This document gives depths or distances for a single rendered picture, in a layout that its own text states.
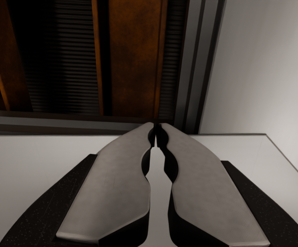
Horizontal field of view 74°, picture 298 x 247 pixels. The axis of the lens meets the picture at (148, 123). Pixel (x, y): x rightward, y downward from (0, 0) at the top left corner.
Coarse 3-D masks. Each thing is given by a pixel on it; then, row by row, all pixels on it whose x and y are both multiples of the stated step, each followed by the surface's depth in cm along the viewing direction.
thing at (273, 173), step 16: (272, 144) 14; (256, 160) 15; (272, 160) 15; (288, 160) 15; (256, 176) 15; (272, 176) 15; (288, 176) 15; (272, 192) 16; (288, 192) 16; (288, 208) 17
